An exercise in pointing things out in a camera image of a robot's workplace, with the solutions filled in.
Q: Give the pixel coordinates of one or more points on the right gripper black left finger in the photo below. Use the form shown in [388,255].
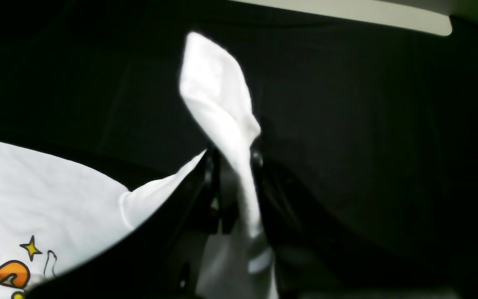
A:
[161,258]

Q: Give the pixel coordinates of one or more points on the black table cloth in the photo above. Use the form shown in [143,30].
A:
[381,123]

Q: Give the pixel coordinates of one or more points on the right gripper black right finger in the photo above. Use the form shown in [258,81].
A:
[320,257]

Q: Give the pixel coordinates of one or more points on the white printed t-shirt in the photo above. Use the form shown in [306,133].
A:
[56,214]

